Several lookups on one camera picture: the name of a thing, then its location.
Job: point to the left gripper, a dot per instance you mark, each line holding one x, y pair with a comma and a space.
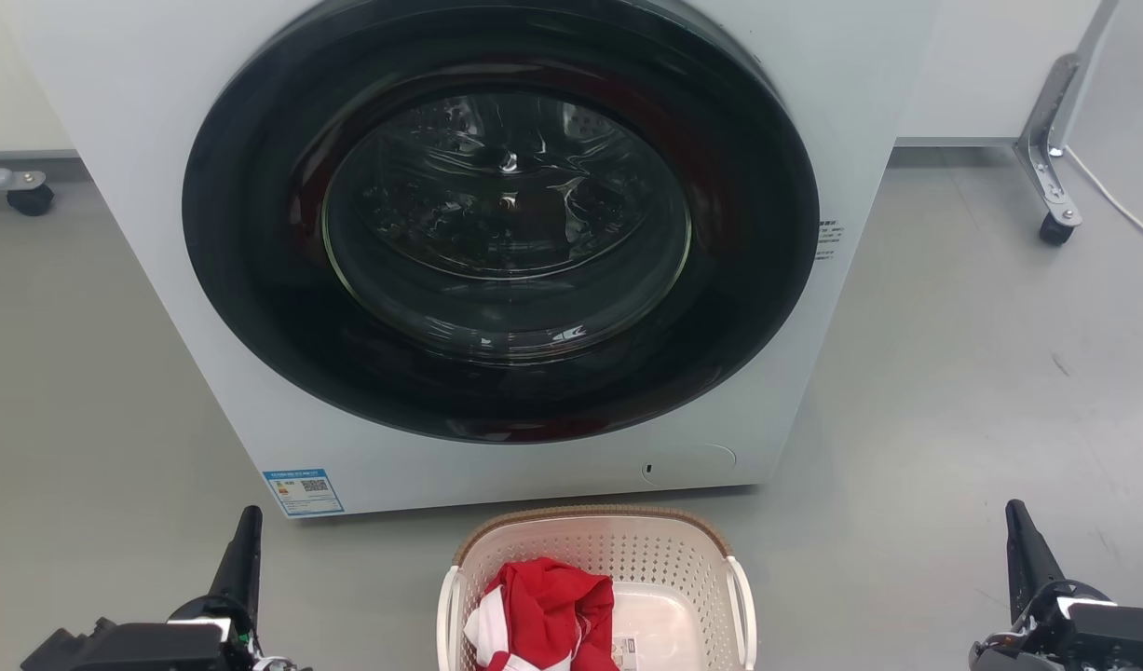
142, 645

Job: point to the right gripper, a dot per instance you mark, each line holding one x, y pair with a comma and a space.
1093, 638

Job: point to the white perforated plastic laundry basket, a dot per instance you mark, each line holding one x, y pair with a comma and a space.
683, 559

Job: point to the blue energy label sticker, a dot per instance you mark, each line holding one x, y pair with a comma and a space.
303, 492

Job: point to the round dark washing machine door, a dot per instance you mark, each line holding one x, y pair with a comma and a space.
254, 280

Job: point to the white front-load washing machine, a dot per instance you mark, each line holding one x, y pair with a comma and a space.
142, 280

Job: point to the red and white garment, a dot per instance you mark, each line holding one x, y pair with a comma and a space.
552, 615

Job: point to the white paper product label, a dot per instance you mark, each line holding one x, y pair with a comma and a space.
625, 650

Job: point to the tall metal caster leg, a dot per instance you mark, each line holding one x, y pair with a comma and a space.
1046, 140

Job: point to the low metal caster leg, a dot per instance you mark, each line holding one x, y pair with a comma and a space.
21, 182

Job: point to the white partition board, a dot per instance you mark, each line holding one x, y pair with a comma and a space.
990, 65

